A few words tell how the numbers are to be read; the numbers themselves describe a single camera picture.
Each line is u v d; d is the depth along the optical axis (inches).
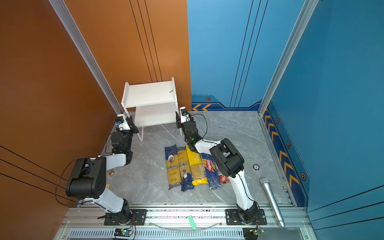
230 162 22.0
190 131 28.6
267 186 31.8
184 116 30.4
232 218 28.5
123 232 27.8
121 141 26.9
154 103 31.7
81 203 31.7
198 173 33.4
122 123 28.6
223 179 32.6
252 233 27.7
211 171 33.4
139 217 29.0
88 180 18.3
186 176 33.3
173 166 34.3
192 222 28.0
